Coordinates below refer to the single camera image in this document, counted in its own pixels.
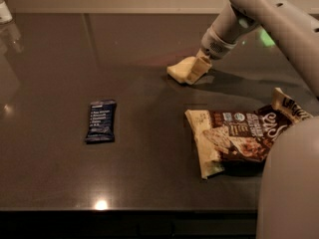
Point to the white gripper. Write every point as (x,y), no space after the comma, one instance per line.
(215,45)

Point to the yellow sponge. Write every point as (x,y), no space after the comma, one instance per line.
(179,71)

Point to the blue rxbar wrapper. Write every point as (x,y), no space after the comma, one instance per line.
(101,122)

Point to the brown cream chip bag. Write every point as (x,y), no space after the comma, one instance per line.
(241,136)

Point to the dark cabinet drawers below counter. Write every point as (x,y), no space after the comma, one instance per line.
(126,225)

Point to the white bottle at left edge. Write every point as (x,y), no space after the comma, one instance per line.
(5,14)

